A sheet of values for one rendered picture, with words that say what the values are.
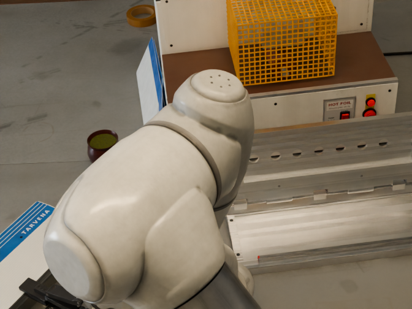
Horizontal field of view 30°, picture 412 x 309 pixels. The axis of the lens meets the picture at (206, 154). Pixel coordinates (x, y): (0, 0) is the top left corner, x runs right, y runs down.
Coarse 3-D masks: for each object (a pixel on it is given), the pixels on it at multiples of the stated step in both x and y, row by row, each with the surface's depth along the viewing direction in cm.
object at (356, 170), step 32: (288, 128) 168; (320, 128) 168; (352, 128) 170; (384, 128) 171; (288, 160) 172; (320, 160) 173; (352, 160) 174; (384, 160) 175; (256, 192) 174; (288, 192) 175; (352, 192) 177
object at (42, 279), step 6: (36, 204) 172; (30, 210) 170; (0, 234) 165; (48, 270) 162; (42, 276) 161; (48, 276) 163; (42, 282) 162; (48, 282) 163; (54, 282) 165; (18, 300) 156; (24, 300) 158; (30, 300) 160; (12, 306) 155; (18, 306) 157; (24, 306) 158; (30, 306) 160
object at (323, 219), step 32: (320, 192) 177; (384, 192) 178; (256, 224) 173; (288, 224) 172; (320, 224) 171; (352, 224) 171; (384, 224) 170; (256, 256) 165; (320, 256) 164; (352, 256) 164; (384, 256) 165
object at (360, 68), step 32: (160, 0) 187; (192, 0) 187; (224, 0) 188; (352, 0) 192; (160, 32) 192; (192, 32) 193; (224, 32) 194; (288, 32) 176; (352, 32) 199; (192, 64) 192; (224, 64) 191; (256, 64) 190; (320, 64) 188; (352, 64) 188; (384, 64) 187; (256, 96) 180; (288, 96) 181; (320, 96) 182; (384, 96) 184; (256, 128) 186
